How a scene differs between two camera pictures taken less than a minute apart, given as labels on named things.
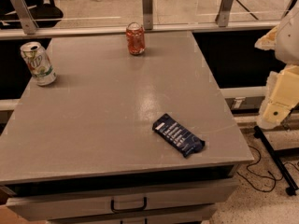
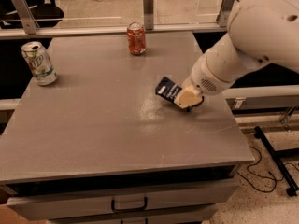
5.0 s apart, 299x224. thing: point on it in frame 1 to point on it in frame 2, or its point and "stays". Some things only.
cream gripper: (289, 42) to (202, 79)
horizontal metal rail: (121, 33) stays
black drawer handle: (119, 211) stays
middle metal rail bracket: (148, 7) stays
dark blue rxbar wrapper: (177, 135) to (167, 89)
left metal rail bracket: (23, 11) stays
